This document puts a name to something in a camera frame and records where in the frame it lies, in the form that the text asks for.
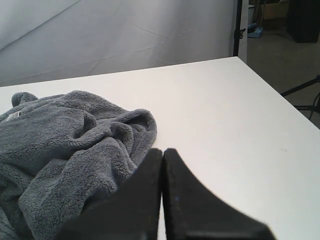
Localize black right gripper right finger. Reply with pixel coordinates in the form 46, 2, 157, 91
163, 148, 275, 240

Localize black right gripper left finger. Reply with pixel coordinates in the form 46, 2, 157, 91
54, 148, 163, 240

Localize grey fleece towel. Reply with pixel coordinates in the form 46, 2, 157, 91
0, 90, 157, 240

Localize dark blue armchair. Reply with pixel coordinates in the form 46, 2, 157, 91
247, 23, 263, 39

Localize black tripod legs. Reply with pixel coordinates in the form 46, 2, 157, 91
280, 74, 320, 121

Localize black backdrop stand pole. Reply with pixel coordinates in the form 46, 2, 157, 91
232, 0, 246, 57

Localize grey backdrop cloth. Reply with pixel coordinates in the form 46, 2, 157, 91
0, 0, 237, 86

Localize black box in background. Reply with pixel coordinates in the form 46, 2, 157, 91
286, 0, 320, 43

